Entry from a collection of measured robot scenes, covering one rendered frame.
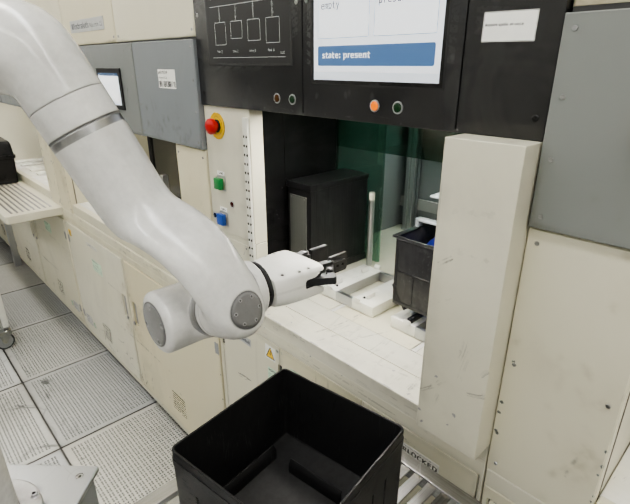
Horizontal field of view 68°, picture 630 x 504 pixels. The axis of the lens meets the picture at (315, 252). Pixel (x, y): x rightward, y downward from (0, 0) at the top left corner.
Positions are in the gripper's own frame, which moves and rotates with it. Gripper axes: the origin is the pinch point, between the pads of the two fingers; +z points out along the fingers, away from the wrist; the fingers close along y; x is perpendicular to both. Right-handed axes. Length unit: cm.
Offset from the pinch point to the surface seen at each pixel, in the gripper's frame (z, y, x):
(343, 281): 40, -33, -29
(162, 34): 15, -79, 39
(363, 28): 14.0, -5.9, 36.6
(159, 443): 7, -106, -119
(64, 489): -42, -27, -43
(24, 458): -37, -136, -119
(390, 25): 13.9, -0.1, 36.8
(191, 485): -29.2, -0.6, -30.0
